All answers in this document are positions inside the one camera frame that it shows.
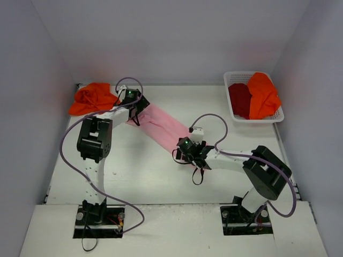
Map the pink t shirt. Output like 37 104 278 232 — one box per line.
127 103 189 157

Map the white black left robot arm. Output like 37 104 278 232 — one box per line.
77 89 150 225

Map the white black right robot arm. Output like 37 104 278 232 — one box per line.
173 137 292 221

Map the orange t shirt on table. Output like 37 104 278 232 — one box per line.
69 82 120 116

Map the dark red t shirt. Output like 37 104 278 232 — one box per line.
228 83 252 119

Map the white plastic basket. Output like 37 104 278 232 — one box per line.
223 71 284 123

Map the orange t shirt in basket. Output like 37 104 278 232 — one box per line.
247 72 281 119

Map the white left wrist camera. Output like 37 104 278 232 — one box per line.
117 85 128 94

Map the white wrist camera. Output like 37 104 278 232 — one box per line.
189 126 204 145
117 85 128 94

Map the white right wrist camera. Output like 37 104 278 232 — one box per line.
189 126 204 145

